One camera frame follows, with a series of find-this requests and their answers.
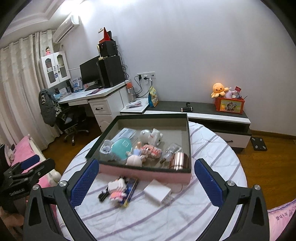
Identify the white cup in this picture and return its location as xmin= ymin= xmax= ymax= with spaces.
xmin=99 ymin=140 xmax=114 ymax=161

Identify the white pink block cat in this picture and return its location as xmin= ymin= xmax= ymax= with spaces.
xmin=98 ymin=177 xmax=127 ymax=202

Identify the rose gold metal canister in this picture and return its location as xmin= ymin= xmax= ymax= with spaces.
xmin=169 ymin=152 xmax=190 ymax=170

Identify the blue yellow small box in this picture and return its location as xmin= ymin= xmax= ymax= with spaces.
xmin=119 ymin=178 xmax=138 ymax=207

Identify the white power adapter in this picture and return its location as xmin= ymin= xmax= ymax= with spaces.
xmin=144 ymin=179 xmax=172 ymax=204

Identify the clear plastic card box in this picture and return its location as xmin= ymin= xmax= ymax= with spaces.
xmin=112 ymin=128 xmax=136 ymax=142

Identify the small doll blue dress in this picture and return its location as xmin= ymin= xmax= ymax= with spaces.
xmin=126 ymin=142 xmax=145 ymax=167

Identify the clear glass diffuser bottle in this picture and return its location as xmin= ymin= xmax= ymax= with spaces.
xmin=160 ymin=143 xmax=182 ymax=164

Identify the pink pastel block figure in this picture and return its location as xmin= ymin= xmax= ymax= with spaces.
xmin=140 ymin=144 xmax=162 ymax=159

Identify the white piggy bank figurine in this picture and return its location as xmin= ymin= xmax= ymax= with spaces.
xmin=138 ymin=128 xmax=163 ymax=147

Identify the person left hand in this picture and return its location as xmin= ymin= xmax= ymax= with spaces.
xmin=0 ymin=207 xmax=24 ymax=228

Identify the pink bedding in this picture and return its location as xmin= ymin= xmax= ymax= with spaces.
xmin=267 ymin=199 xmax=295 ymax=240

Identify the black office chair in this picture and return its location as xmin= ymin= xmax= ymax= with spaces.
xmin=56 ymin=106 xmax=89 ymax=146

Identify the striped white table cover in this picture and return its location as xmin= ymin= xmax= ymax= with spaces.
xmin=76 ymin=122 xmax=247 ymax=240

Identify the black floor scale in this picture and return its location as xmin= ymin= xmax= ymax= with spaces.
xmin=250 ymin=136 xmax=267 ymax=151

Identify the beige curtain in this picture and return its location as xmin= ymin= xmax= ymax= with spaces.
xmin=1 ymin=30 xmax=60 ymax=150

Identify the low black white cabinet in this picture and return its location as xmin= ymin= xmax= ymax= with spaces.
xmin=120 ymin=100 xmax=253 ymax=152

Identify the white computer desk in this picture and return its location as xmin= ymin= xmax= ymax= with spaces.
xmin=59 ymin=81 xmax=129 ymax=132

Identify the white glass door cabinet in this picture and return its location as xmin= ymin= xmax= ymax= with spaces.
xmin=40 ymin=51 xmax=71 ymax=88

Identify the black computer monitor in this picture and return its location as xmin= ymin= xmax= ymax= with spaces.
xmin=80 ymin=56 xmax=103 ymax=91

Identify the red cartoon storage box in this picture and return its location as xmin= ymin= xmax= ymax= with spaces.
xmin=214 ymin=97 xmax=245 ymax=114

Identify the pink storage box black rim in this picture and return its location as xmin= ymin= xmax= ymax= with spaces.
xmin=86 ymin=114 xmax=192 ymax=184

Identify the orange lid water bottle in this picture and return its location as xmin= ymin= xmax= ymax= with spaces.
xmin=126 ymin=82 xmax=137 ymax=102

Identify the orange octopus plush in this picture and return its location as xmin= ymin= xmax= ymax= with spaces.
xmin=211 ymin=82 xmax=231 ymax=98

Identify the small black speaker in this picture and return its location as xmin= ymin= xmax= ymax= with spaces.
xmin=98 ymin=41 xmax=118 ymax=57

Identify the snack bag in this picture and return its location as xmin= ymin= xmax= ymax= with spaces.
xmin=148 ymin=86 xmax=159 ymax=107

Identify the white air conditioner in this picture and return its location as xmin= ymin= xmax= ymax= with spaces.
xmin=53 ymin=15 xmax=80 ymax=44

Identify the red triangular item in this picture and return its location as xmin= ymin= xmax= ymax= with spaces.
xmin=99 ymin=27 xmax=112 ymax=44

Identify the wall power outlet strip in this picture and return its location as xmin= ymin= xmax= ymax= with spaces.
xmin=137 ymin=72 xmax=156 ymax=80

